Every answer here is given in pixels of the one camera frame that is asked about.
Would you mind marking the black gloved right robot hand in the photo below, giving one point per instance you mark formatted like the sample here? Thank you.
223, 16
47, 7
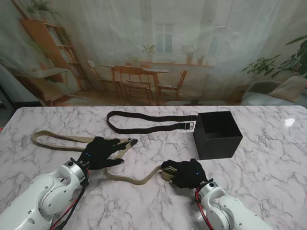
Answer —
189, 173

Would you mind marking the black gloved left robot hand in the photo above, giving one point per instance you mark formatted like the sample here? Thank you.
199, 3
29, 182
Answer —
98, 152

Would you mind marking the beige braided belt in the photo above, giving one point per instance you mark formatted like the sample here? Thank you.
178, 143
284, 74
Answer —
60, 137
124, 178

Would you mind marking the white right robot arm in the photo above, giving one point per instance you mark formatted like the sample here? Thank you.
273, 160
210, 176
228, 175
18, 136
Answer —
220, 208

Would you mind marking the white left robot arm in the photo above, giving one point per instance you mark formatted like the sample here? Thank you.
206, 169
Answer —
36, 198

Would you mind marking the black belt storage box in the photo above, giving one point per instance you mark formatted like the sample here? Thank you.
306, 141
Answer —
216, 146

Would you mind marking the dark brown braided belt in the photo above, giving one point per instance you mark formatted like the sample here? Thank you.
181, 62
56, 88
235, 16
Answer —
144, 130

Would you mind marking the printed room scene backdrop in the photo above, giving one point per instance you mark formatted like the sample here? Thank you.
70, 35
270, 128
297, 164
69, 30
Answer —
153, 48

